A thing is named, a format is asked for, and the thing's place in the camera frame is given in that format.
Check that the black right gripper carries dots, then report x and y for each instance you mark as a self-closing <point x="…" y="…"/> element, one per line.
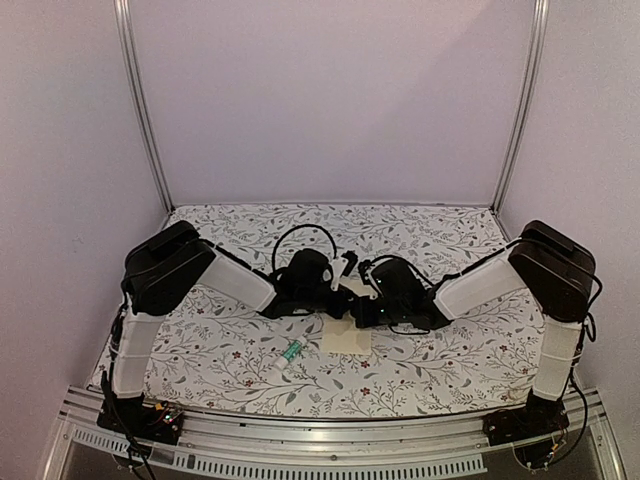
<point x="364" y="316"/>

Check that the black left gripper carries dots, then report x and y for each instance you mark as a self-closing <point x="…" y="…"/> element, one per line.
<point x="343" y="307"/>

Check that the cream envelope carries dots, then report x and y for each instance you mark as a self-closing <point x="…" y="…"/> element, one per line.
<point x="341" y="336"/>

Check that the green white glue stick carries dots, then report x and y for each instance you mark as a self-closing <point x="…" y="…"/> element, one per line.
<point x="290" y="353"/>

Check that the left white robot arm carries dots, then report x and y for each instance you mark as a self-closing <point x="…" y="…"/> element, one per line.
<point x="160" y="272"/>

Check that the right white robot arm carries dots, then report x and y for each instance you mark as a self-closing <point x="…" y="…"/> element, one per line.
<point x="554" y="271"/>

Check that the floral patterned table mat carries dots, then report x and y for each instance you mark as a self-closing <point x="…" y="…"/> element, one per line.
<point x="212" y="352"/>

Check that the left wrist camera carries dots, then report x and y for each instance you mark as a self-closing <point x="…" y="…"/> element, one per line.
<point x="341" y="266"/>

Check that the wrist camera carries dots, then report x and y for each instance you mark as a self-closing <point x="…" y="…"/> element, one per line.
<point x="364" y="271"/>
<point x="341" y="266"/>

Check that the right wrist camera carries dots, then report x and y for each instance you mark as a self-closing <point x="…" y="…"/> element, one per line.
<point x="364" y="271"/>

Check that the front aluminium rail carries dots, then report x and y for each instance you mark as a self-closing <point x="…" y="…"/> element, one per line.
<point x="226" y="445"/>

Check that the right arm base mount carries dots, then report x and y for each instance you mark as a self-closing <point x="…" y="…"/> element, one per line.
<point x="537" y="417"/>

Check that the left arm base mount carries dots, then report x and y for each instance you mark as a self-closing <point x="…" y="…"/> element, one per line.
<point x="161" y="422"/>

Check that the right aluminium frame post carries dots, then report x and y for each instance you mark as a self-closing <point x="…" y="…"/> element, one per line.
<point x="525" y="99"/>

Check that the aluminium frame post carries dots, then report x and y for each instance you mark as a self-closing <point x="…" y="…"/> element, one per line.
<point x="525" y="99"/>
<point x="122" y="10"/>

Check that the left aluminium frame post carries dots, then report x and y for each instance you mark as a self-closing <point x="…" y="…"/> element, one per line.
<point x="122" y="10"/>

